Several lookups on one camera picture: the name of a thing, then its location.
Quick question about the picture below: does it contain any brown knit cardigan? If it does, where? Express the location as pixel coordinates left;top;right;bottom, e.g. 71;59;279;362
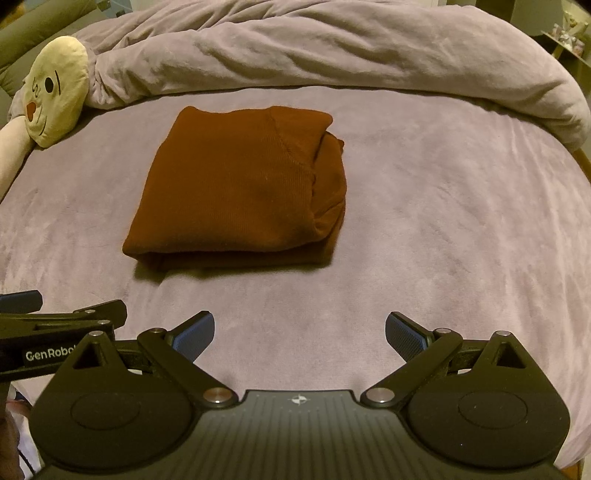
122;105;348;273

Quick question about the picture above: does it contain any wooden bed frame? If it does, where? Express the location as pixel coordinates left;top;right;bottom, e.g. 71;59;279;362
570;142;591;182

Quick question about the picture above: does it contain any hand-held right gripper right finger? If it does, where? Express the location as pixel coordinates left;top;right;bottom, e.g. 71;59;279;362
359;311;528;409

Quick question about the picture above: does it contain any lilac bed sheet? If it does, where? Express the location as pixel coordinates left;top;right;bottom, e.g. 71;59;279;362
0;85;591;464

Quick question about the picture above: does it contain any cluttered shelf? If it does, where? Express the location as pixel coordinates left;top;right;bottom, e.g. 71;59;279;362
538;7;591;61

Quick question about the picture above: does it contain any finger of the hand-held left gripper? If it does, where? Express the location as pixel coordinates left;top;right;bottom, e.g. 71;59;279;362
0;299;129;330
0;290;43;315

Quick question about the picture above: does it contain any cream plush toy with face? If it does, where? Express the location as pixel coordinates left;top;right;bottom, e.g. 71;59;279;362
0;36;89;200

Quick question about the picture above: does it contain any olive green headboard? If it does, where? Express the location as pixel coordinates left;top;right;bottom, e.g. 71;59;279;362
0;0;100;100

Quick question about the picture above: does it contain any lilac rumpled duvet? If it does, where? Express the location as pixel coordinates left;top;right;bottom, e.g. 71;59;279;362
85;0;591;153

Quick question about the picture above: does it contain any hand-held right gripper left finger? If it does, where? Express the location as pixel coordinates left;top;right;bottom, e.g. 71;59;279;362
73;310;237;408

